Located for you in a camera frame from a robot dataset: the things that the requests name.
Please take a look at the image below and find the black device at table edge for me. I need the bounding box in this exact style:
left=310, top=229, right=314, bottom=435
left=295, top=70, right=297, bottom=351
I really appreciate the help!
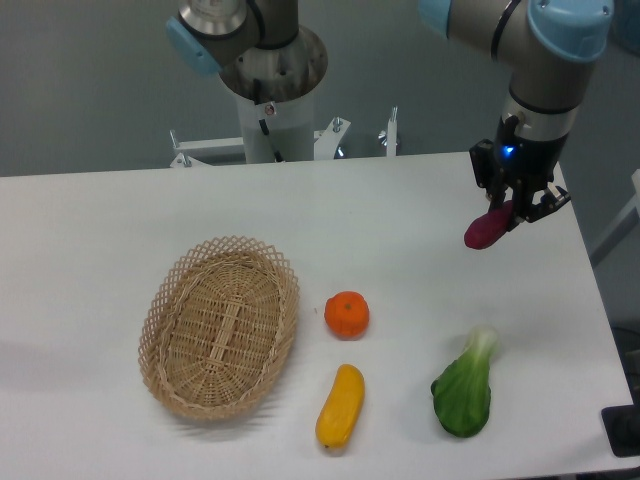
left=601, top=405, right=639, bottom=458

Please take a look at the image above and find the woven wicker basket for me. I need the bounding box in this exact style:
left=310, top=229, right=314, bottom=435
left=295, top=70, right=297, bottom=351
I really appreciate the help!
left=138, top=236, right=299, bottom=421

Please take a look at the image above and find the white metal mounting frame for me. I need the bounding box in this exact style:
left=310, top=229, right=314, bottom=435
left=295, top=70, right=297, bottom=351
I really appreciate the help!
left=168, top=105, right=401, bottom=169

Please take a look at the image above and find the green bok choy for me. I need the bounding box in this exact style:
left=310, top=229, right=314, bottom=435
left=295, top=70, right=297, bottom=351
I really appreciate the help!
left=430, top=325, right=499, bottom=438

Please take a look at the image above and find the orange tangerine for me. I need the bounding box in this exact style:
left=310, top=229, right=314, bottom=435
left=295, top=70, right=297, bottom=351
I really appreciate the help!
left=324, top=291, right=370, bottom=339

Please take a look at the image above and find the purple sweet potato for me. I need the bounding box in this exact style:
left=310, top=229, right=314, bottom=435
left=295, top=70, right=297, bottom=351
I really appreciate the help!
left=464, top=201, right=513, bottom=250

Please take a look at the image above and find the black cable on pedestal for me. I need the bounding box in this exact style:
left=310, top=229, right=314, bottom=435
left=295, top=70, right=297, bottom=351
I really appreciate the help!
left=252, top=79, right=286, bottom=164

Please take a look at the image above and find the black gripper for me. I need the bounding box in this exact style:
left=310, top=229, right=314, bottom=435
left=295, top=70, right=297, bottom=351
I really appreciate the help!
left=469, top=116, right=571, bottom=231

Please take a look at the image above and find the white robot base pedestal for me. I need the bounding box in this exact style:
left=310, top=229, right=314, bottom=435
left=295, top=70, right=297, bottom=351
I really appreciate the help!
left=234, top=93, right=315, bottom=164

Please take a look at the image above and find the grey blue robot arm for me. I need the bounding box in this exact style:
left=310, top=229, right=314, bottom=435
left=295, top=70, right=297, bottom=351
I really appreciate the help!
left=166, top=1, right=614, bottom=246

